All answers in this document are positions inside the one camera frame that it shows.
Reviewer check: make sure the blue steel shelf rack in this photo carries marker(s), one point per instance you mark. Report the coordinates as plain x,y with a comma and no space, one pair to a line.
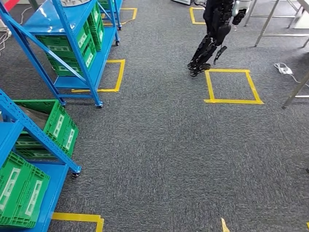
36,134
48,19
118,12

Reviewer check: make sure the green plastic crate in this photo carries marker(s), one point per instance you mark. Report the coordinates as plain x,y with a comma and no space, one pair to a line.
14,163
83,32
106,3
97,40
92,51
65,145
93,12
41,192
52,121

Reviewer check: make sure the yellow floor tape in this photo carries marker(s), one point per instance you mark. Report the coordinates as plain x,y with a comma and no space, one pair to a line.
133,13
191,16
224,225
209,86
77,217
119,76

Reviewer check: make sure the white partition panel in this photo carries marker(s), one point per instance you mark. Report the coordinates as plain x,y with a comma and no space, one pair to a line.
303,20

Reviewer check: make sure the white power strip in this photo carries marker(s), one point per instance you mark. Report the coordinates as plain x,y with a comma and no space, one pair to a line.
283,68

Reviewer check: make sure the black humanoid robot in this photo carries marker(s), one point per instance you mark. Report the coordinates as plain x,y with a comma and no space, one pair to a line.
217,22

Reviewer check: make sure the silver wheel hubcap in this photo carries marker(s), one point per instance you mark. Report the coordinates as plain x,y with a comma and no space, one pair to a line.
72,2

